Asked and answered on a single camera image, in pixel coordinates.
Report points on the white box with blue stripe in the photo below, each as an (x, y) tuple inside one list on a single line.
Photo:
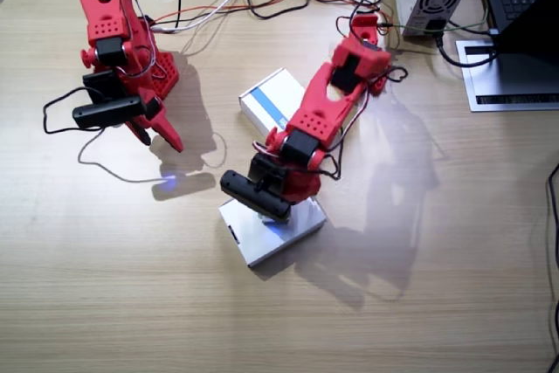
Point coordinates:
[(279, 89)]

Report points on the black webcam on gripper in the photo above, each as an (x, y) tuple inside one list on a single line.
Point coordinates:
[(253, 196), (109, 112)]

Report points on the plain white flat box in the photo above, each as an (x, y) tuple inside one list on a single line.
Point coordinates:
[(257, 242)]

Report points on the red robot arm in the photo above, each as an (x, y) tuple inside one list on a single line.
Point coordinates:
[(319, 111), (105, 10)]

